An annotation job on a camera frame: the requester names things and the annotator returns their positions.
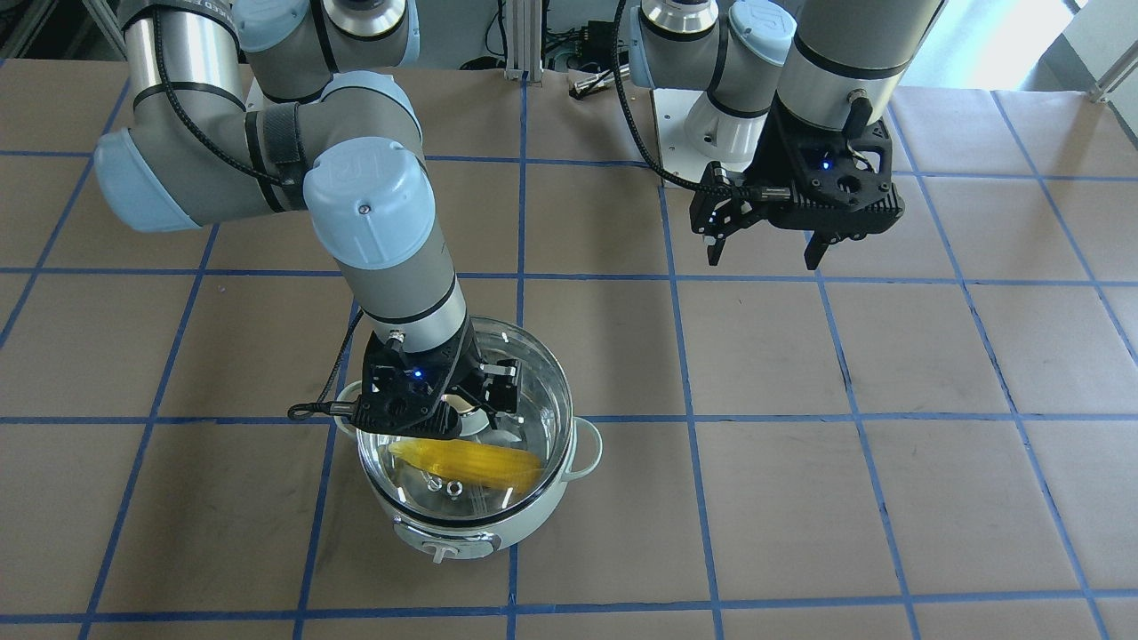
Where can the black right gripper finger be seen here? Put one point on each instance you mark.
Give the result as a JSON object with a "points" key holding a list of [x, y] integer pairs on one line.
{"points": [[500, 385], [472, 418]]}

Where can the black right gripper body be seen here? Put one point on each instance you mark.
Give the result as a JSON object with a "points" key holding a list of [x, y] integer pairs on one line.
{"points": [[471, 372]]}

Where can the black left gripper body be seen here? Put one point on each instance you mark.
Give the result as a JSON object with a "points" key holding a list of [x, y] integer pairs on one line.
{"points": [[781, 151]]}

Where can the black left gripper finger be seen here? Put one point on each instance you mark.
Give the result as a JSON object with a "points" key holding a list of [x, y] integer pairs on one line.
{"points": [[819, 242], [717, 227]]}

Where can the yellow corn cob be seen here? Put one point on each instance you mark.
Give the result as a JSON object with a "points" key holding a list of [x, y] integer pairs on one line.
{"points": [[489, 466]]}

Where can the glass pot lid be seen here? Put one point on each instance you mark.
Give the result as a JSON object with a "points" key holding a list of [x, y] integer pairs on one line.
{"points": [[462, 427]]}

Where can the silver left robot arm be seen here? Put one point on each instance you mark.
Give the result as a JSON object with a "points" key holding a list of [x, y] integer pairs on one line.
{"points": [[799, 101]]}

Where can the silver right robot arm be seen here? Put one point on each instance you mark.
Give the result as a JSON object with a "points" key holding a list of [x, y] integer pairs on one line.
{"points": [[260, 107]]}

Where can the pale green electric pot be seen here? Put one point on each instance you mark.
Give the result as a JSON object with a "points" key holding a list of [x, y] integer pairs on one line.
{"points": [[480, 498]]}

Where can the black power adapter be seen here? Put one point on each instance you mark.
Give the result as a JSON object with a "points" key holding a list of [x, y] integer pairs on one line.
{"points": [[592, 47]]}

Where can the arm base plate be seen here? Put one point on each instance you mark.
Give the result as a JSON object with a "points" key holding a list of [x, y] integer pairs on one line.
{"points": [[692, 132]]}

